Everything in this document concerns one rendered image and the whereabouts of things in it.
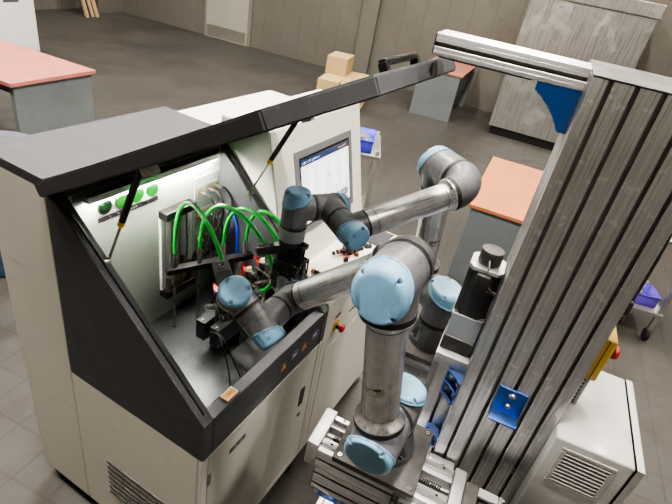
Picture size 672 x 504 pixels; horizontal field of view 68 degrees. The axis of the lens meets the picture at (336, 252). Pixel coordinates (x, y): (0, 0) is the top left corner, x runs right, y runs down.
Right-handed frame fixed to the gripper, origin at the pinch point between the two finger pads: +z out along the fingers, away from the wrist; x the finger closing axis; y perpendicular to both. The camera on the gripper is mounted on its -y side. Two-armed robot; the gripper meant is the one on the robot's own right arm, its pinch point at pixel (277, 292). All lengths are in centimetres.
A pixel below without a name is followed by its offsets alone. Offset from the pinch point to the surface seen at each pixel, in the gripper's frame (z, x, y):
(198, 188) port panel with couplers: -9, 21, -51
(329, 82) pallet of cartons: 86, 574, -302
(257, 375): 27.3, -8.9, 2.0
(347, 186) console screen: 2, 91, -25
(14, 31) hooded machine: 84, 332, -667
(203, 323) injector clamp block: 24.5, -3.8, -25.3
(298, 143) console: -25, 54, -32
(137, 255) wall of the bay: 7, -8, -52
